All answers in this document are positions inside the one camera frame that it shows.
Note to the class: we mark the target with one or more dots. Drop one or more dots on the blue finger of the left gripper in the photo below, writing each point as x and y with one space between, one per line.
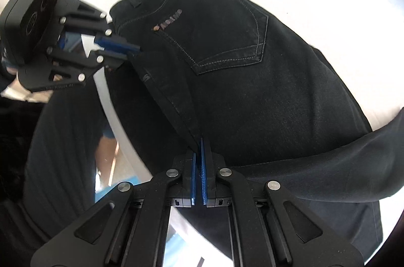
111 59
116 44

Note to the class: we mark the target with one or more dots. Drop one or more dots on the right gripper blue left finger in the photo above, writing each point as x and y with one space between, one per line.
183 189

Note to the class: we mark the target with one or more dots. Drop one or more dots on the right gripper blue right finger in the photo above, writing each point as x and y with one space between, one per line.
215 192

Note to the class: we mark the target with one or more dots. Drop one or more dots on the black denim pants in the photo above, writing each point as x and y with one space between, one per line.
305 170

